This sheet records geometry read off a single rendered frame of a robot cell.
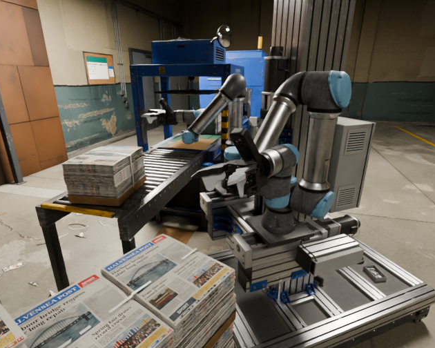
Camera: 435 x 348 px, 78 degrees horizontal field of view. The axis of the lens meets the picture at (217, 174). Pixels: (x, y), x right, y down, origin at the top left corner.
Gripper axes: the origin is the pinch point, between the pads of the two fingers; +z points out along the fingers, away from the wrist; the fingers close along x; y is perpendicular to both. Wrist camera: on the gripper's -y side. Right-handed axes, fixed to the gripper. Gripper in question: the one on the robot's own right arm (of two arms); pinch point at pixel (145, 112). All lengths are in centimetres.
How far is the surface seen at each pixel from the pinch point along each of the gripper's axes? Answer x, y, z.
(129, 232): -61, 43, -6
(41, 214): -53, 41, 45
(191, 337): -115, 36, -47
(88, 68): 381, 14, 243
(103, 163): -44.3, 14.5, 8.6
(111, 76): 447, 40, 231
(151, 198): -37, 39, -11
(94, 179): -47, 23, 14
